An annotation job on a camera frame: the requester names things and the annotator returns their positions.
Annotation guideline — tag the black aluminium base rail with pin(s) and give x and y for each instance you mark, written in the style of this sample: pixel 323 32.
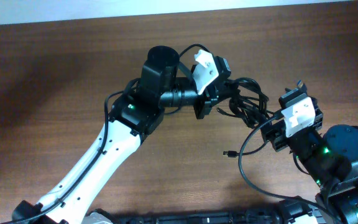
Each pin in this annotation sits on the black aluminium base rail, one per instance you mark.
pixel 281 212

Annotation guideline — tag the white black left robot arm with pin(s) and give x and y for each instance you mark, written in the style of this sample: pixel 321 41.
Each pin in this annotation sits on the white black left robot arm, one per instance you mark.
pixel 130 116

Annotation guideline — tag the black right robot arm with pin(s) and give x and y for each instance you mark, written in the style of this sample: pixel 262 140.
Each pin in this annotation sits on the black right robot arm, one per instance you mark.
pixel 331 159

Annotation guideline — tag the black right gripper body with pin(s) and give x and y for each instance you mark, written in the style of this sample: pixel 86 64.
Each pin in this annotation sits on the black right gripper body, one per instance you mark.
pixel 278 137

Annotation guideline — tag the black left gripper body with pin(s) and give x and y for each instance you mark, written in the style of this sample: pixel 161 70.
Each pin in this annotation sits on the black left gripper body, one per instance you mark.
pixel 210 99

